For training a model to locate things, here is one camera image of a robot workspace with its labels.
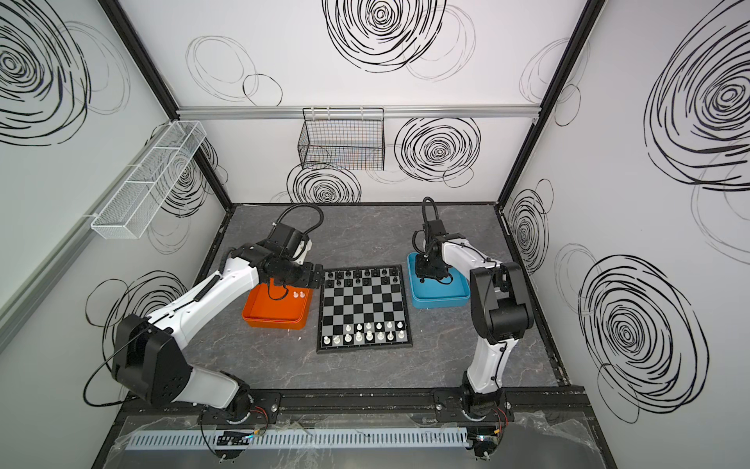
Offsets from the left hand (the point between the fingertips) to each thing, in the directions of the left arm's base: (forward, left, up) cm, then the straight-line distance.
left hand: (313, 277), depth 84 cm
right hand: (+9, -32, -10) cm, 35 cm away
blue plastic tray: (0, -35, -9) cm, 37 cm away
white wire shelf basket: (+6, +44, +21) cm, 49 cm away
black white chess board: (-3, -14, -12) cm, 19 cm away
